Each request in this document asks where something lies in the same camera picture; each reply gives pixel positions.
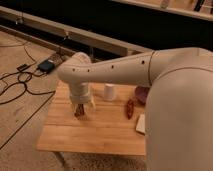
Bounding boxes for white flat block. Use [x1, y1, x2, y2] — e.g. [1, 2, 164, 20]
[136, 114, 145, 134]

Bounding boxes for dark red toy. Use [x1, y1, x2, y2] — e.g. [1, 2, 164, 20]
[126, 99, 134, 119]

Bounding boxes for dark brown eraser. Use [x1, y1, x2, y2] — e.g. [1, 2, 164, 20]
[74, 104, 85, 117]

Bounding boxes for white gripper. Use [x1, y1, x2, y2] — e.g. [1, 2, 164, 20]
[70, 93, 95, 110]

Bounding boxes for purple bowl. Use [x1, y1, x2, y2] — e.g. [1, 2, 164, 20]
[135, 86, 149, 104]

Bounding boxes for blue black power adapter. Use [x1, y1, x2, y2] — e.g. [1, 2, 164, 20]
[37, 60, 55, 73]

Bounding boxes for small black plug box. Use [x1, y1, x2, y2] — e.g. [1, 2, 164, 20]
[17, 64, 29, 72]

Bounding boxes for white ceramic cup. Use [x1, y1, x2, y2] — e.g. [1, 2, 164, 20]
[103, 84, 116, 101]

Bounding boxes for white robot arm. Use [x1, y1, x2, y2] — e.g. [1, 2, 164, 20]
[58, 47, 213, 171]

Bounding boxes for wooden table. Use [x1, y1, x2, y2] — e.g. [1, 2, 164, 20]
[37, 82, 146, 155]

